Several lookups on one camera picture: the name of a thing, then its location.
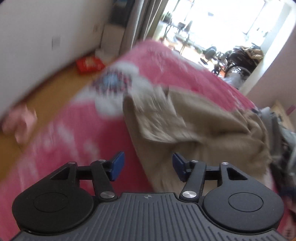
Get beige khaki trousers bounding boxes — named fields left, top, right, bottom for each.
left=123, top=86, right=271, bottom=193

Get folding table with items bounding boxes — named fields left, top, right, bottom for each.
left=159, top=12, right=193, bottom=55

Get pink floral bed blanket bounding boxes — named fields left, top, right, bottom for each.
left=1, top=41, right=295, bottom=240

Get grey hooded sweatshirt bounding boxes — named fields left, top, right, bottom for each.
left=259, top=107, right=295, bottom=170

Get pink slipper near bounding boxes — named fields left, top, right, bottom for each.
left=1, top=104, right=38, bottom=145

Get cream wooden nightstand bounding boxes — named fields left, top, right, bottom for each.
left=271, top=100, right=295, bottom=132

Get red gift box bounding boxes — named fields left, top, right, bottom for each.
left=76, top=56, right=105, bottom=74

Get white low cabinet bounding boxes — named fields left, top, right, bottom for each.
left=95, top=24, right=125, bottom=64

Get grey beige curtain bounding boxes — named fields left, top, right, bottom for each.
left=119, top=0, right=164, bottom=55

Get white wall switch plate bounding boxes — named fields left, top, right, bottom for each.
left=52, top=36, right=61, bottom=50

